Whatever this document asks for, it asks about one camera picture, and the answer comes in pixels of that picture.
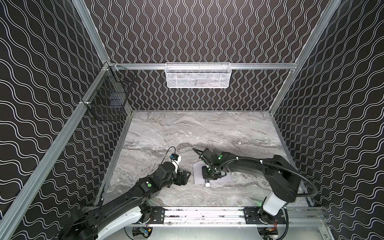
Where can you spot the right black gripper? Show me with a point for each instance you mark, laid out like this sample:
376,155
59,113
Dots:
208,172

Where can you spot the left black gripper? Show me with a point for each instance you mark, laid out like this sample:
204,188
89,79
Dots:
182,177

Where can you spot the lavender envelope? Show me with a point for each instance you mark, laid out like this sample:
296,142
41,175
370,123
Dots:
198,178

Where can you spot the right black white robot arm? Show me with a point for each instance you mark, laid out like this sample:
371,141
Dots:
283,179

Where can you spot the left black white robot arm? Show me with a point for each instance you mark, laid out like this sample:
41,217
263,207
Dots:
131,207

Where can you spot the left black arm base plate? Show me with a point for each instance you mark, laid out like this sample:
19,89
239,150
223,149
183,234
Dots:
152,215

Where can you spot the aluminium front rail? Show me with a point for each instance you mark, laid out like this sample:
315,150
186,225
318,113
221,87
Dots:
233,217

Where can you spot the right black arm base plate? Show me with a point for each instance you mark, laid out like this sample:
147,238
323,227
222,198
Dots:
257,216

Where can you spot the white wire mesh basket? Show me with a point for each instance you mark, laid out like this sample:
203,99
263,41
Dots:
194,75

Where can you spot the black wire basket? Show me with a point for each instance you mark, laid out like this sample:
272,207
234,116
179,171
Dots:
108,99

